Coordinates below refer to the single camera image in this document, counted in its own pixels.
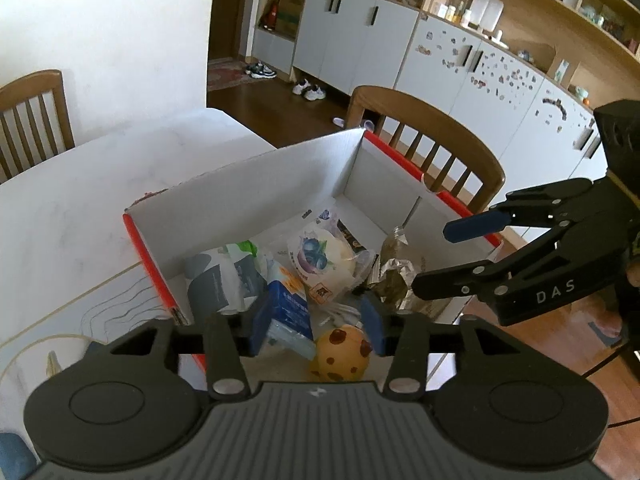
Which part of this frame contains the white cabinet with shelves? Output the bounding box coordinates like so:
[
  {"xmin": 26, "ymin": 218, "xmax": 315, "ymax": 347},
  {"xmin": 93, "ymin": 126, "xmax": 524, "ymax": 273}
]
[{"xmin": 253, "ymin": 0, "xmax": 639, "ymax": 188}]

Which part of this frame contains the yellow spotted bread bun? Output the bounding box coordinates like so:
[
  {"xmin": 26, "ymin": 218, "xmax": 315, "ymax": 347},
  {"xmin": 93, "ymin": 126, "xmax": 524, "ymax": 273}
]
[{"xmin": 309, "ymin": 325, "xmax": 373, "ymax": 382}]

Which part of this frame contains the white sneakers pair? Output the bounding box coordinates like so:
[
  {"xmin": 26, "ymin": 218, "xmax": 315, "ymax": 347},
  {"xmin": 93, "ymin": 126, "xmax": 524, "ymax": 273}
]
[{"xmin": 292, "ymin": 79, "xmax": 326, "ymax": 102}]

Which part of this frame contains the person's right hand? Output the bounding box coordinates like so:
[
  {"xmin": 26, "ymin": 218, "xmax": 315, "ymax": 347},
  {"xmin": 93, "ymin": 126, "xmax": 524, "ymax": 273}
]
[{"xmin": 592, "ymin": 260, "xmax": 639, "ymax": 338}]

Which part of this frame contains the wooden chair behind box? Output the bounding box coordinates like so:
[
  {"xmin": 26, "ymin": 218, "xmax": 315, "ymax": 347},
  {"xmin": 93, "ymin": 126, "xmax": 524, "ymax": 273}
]
[{"xmin": 345, "ymin": 86, "xmax": 506, "ymax": 214}]

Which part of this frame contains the red cardboard shoe box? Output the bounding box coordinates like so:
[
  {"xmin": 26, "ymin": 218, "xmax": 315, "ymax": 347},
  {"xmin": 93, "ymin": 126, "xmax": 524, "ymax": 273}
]
[{"xmin": 121, "ymin": 127, "xmax": 504, "ymax": 376}]

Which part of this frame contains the silver foil snack packet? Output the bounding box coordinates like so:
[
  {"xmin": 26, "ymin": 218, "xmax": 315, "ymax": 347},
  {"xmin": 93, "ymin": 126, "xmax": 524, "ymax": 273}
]
[{"xmin": 366, "ymin": 226, "xmax": 428, "ymax": 312}]

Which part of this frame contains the blue patterned table mat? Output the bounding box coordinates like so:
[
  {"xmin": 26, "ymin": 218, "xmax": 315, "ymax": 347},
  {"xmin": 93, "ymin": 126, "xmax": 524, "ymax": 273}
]
[{"xmin": 0, "ymin": 432, "xmax": 38, "ymax": 480}]

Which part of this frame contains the green white packet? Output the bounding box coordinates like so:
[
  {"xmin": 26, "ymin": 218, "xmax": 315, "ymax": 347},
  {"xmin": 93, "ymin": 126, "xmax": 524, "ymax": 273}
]
[{"xmin": 183, "ymin": 240, "xmax": 269, "ymax": 323}]

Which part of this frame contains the blueberry pastry clear packet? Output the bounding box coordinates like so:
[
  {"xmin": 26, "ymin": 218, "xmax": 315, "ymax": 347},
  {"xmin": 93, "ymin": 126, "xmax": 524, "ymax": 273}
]
[{"xmin": 286, "ymin": 207, "xmax": 375, "ymax": 304}]

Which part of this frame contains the black cable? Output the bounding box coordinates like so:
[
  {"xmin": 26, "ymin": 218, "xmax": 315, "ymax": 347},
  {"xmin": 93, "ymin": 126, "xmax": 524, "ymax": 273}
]
[{"xmin": 579, "ymin": 328, "xmax": 640, "ymax": 430}]

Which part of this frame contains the blue soda biscuit packet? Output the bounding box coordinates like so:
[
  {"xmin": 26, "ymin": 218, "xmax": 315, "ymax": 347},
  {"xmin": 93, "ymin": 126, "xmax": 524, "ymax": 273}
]
[{"xmin": 252, "ymin": 278, "xmax": 316, "ymax": 361}]

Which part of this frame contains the dark sneakers pair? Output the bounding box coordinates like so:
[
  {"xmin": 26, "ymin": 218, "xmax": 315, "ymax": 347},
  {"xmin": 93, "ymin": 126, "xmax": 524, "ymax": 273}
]
[{"xmin": 245, "ymin": 62, "xmax": 278, "ymax": 79}]

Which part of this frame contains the wooden chair at left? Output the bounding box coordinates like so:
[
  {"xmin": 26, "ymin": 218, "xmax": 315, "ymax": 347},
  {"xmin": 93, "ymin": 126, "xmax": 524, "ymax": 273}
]
[{"xmin": 1, "ymin": 70, "xmax": 75, "ymax": 182}]

